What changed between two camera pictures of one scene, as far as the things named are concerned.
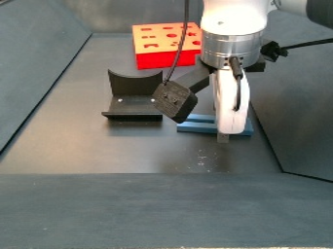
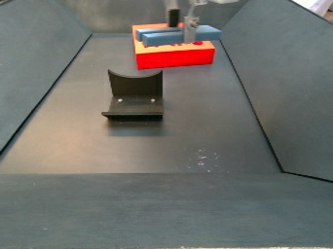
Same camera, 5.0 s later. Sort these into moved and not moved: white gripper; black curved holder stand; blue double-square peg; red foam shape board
Moved: blue double-square peg; white gripper
Not moved: black curved holder stand; red foam shape board
